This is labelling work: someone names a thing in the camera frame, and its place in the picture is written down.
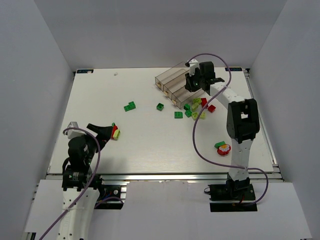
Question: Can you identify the red yellow green lego stack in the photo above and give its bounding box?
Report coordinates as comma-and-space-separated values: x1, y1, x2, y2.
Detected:
111, 122, 121, 141

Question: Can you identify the dark green lego brick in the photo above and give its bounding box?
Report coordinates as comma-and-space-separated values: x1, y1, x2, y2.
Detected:
183, 104, 191, 111

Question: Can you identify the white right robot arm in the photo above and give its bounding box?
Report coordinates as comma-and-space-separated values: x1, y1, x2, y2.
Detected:
185, 59, 260, 199

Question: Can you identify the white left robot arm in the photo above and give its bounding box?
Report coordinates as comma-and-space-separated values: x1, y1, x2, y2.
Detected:
57, 122, 113, 240

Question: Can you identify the red lego brick upper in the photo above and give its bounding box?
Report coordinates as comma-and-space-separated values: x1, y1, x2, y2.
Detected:
201, 97, 208, 109

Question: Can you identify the red lego brick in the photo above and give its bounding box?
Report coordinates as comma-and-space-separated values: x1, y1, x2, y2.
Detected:
201, 97, 208, 109
207, 104, 216, 113

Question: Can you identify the lime lego brick upper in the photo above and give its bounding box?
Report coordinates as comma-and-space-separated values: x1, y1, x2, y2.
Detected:
192, 98, 202, 105

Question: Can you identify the clear three-compartment organizer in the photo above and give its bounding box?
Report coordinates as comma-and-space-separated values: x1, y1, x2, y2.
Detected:
155, 62, 205, 109

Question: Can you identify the red lego brick right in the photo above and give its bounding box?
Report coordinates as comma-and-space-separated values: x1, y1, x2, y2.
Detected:
207, 104, 216, 113

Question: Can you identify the green stepped lego brick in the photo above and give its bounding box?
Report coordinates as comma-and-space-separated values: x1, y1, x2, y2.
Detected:
123, 101, 136, 112

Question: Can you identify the lime lego brick lower right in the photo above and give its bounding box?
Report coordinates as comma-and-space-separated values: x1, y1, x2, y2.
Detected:
199, 111, 206, 120

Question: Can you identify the green lego brick middle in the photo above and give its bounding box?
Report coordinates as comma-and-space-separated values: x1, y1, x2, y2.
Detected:
184, 110, 192, 118

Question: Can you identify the green flat lego brick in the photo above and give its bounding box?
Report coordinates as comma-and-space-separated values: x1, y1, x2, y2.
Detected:
174, 111, 183, 119

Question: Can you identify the green square lego brick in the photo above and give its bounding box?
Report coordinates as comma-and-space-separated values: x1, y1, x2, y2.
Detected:
156, 103, 164, 111

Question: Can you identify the green brick by flower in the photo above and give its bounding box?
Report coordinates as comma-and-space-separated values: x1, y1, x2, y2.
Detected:
214, 141, 226, 149

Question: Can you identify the red flower toy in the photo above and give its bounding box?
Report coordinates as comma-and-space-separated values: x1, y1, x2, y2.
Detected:
217, 144, 231, 156

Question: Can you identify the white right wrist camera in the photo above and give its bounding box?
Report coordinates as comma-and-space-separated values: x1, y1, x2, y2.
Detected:
185, 58, 199, 76

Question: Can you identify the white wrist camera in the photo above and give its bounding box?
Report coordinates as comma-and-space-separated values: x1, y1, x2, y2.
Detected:
63, 121, 84, 140
185, 58, 199, 76

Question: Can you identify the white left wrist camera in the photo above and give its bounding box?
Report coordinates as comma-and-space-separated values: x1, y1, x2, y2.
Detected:
63, 121, 84, 140

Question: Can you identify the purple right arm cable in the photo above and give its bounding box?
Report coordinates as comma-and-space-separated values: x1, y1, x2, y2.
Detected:
188, 52, 270, 205

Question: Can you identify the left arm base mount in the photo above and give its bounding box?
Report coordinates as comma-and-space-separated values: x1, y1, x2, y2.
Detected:
95, 181, 127, 210

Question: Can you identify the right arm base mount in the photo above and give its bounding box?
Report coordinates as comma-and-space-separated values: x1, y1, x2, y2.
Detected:
203, 184, 258, 213

